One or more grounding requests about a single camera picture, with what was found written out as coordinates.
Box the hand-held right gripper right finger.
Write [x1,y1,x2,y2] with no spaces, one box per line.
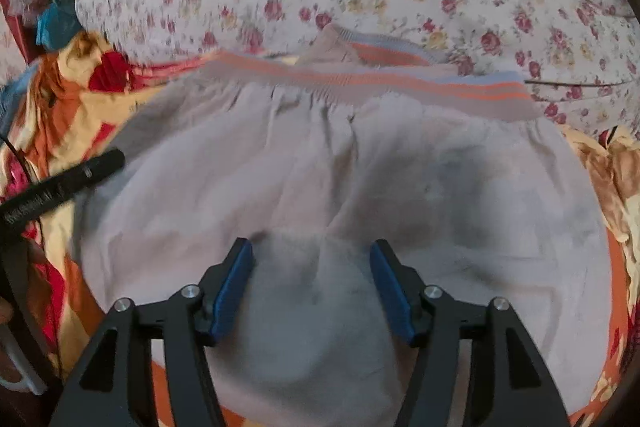
[369,238,571,427]

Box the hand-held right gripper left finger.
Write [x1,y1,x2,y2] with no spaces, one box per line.
[47,237,256,427]

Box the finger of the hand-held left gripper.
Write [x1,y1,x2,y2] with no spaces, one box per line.
[0,149,126,228]

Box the grey zip jacket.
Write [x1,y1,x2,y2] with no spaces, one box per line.
[75,24,615,427]

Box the orange red printed blanket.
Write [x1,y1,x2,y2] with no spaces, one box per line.
[0,32,640,427]

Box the blue plastic bag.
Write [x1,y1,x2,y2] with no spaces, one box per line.
[32,0,83,48]

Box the thick black cable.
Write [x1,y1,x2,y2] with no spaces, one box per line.
[0,134,33,188]

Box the thin black cable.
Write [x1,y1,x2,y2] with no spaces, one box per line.
[522,78,623,88]

